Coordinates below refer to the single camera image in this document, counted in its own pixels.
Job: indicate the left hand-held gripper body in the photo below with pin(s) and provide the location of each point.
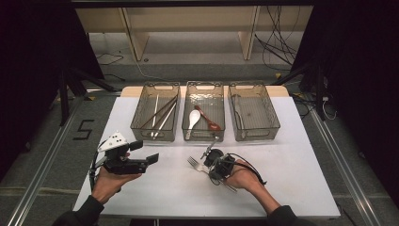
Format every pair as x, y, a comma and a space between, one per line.
120, 164

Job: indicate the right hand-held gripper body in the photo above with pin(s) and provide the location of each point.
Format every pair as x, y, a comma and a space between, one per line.
227, 166

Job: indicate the steel fork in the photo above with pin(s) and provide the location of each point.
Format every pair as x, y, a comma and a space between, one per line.
194, 164

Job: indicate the smoky clear plastic bin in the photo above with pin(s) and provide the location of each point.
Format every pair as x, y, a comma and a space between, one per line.
147, 125
204, 97
257, 113

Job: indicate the brown wooden spoon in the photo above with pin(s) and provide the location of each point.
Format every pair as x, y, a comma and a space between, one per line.
215, 126

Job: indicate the white ceramic spoon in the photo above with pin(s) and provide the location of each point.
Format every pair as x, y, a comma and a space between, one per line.
194, 116

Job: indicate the person's right hand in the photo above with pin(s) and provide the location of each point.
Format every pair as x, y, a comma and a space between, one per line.
246, 177

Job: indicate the person's left hand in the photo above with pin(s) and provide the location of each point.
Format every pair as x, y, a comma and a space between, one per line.
108, 185

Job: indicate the black metal stand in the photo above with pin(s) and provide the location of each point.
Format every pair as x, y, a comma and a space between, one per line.
319, 94
64, 100

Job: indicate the black curtain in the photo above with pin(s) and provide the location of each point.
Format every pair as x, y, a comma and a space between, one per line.
31, 62
360, 62

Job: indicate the light wooden desk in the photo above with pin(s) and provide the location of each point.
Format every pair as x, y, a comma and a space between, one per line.
188, 19

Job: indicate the short aluminium floor rail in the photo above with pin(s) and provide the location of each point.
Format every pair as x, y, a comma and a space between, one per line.
103, 92

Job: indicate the long aluminium floor rail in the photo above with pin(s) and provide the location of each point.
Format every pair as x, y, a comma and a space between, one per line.
37, 183
357, 188

